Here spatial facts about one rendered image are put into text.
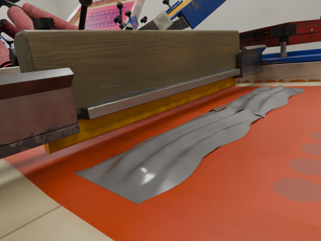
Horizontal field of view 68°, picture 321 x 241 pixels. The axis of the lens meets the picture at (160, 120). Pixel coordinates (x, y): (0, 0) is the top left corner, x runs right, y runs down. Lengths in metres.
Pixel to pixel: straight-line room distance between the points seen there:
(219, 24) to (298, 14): 0.68
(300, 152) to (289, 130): 0.05
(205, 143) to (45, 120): 0.12
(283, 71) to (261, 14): 1.90
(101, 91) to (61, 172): 0.08
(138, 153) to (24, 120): 0.08
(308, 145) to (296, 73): 0.33
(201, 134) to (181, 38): 0.15
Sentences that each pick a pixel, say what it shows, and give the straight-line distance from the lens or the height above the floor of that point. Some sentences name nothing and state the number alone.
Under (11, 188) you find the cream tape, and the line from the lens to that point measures 0.20.
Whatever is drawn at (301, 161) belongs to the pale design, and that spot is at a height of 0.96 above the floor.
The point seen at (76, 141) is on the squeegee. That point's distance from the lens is 0.23.
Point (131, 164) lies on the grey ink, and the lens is 0.17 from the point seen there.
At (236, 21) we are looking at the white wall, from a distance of 2.49.
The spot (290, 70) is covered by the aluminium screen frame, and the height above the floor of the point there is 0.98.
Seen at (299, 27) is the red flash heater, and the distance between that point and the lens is 1.18.
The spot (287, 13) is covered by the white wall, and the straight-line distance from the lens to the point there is 2.34.
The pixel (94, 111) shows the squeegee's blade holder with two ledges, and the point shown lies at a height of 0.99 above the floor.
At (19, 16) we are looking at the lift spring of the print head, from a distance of 0.88.
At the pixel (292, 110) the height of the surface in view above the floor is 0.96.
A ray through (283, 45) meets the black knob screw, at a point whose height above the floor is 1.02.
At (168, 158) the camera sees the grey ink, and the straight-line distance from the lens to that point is 0.17.
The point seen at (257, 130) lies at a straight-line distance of 0.23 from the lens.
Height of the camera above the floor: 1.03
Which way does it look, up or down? 15 degrees down
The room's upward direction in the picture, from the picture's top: 7 degrees counter-clockwise
